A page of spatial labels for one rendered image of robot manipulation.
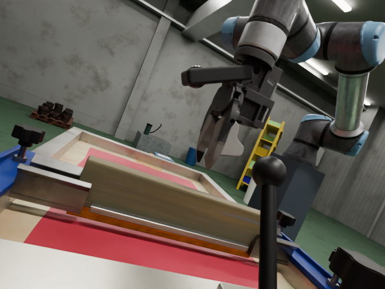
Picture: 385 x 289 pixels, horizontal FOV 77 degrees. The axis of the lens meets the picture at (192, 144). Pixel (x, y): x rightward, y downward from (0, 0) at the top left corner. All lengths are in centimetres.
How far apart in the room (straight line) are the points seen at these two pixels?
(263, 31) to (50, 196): 41
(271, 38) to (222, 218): 32
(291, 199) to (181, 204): 77
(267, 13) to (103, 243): 44
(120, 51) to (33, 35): 210
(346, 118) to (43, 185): 97
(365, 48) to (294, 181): 54
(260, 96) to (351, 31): 52
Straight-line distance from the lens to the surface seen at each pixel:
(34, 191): 41
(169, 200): 42
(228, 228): 48
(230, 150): 41
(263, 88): 45
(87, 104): 749
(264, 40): 43
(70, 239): 40
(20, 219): 42
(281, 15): 46
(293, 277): 57
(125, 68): 752
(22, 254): 21
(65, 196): 40
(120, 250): 40
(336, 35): 91
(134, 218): 41
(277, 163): 20
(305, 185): 116
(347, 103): 102
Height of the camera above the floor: 116
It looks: 4 degrees down
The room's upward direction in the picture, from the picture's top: 23 degrees clockwise
